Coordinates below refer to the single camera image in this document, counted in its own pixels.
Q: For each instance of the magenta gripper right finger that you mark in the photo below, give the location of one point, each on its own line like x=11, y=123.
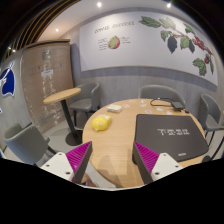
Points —
x=153, y=166

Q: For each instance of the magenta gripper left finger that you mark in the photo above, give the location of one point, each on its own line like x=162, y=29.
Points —
x=70, y=166

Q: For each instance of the dark grey mouse pad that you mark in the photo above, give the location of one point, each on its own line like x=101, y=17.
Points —
x=178, y=136

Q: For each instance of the tall round side table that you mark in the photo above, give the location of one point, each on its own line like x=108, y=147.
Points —
x=73, y=137

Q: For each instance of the round wooden table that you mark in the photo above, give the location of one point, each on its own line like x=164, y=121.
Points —
x=112, y=148

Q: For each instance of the grey chair front left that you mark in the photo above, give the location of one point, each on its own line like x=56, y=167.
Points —
x=28, y=144

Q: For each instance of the grey chair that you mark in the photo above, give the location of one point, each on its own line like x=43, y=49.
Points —
x=28, y=144
x=160, y=91
x=209, y=115
x=88, y=100

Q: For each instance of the small white box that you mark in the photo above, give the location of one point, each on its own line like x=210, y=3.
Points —
x=114, y=108

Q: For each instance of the grey chair back left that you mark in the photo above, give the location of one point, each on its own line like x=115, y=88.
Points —
x=88, y=100

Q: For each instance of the black power adapter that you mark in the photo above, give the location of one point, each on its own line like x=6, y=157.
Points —
x=177, y=106

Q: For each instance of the grey chair back centre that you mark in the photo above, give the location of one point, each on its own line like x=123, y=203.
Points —
x=160, y=91

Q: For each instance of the grey chair right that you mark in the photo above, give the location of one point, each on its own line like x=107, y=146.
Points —
x=209, y=115

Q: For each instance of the wooden perforated wall panel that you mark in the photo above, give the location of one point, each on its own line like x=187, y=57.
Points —
x=45, y=70

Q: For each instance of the coffee cherries wall mural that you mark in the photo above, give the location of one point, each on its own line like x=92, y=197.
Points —
x=146, y=39

